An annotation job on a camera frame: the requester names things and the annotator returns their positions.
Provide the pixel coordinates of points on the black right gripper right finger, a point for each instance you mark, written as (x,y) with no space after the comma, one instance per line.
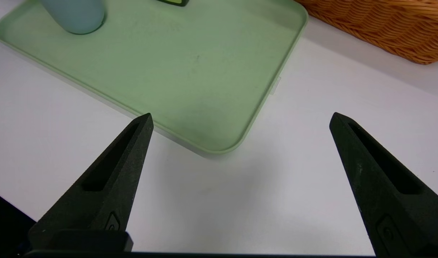
(383,193)

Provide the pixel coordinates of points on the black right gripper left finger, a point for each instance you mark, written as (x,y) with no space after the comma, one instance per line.
(111,200)

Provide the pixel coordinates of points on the blue plastic cup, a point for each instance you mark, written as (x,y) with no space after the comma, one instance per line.
(75,16)

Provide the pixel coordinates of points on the orange wicker basket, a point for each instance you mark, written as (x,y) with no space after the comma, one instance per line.
(383,25)

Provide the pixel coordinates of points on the light green plastic tray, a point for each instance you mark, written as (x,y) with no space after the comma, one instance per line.
(168,71)

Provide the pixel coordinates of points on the black pump bottle green label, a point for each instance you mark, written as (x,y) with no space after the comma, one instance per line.
(174,2)

